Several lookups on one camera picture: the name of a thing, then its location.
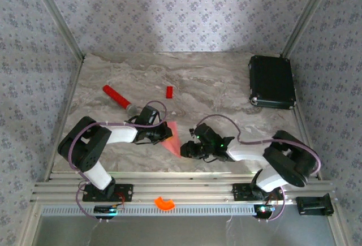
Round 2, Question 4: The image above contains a pink paper sheet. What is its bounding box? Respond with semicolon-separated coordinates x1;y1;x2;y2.
161;120;182;158

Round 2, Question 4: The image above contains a red marker pen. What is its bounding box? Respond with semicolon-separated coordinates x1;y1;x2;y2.
102;84;139;116

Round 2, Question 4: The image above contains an orange curved plastic piece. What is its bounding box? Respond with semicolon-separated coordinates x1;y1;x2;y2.
154;196;176;211

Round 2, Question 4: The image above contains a black hard case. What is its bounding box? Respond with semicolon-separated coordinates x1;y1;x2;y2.
248;55;297;110

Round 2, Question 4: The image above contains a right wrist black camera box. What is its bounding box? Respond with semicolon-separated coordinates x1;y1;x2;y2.
193;123;224;149

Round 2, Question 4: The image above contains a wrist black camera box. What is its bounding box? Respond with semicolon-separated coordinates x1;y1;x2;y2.
193;123;224;149
138;106;159;127

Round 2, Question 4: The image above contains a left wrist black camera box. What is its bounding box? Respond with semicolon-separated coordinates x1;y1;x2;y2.
138;106;159;127

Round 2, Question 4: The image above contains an aluminium mounting rail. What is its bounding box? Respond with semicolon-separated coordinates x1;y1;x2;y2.
30;172;334;204

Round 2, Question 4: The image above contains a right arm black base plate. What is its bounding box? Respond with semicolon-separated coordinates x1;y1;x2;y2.
232;183;285;201

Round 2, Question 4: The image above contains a grey slotted cable duct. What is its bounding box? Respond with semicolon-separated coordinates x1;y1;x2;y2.
41;204;257;216

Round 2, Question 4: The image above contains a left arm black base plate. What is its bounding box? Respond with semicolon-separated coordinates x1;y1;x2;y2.
82;183;133;202

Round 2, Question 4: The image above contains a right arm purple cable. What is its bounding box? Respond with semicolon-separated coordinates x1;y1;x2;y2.
196;114;322;224

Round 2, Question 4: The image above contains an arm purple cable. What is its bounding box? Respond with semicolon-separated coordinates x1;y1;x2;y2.
196;114;322;224
69;100;168;224

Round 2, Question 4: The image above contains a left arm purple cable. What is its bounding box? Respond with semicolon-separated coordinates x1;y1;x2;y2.
69;100;168;224

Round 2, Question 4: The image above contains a black clamp bracket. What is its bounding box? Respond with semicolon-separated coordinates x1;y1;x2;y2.
296;193;334;216

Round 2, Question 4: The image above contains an aluminium corner post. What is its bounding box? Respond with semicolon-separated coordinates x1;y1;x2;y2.
281;0;336;58
28;0;85;62

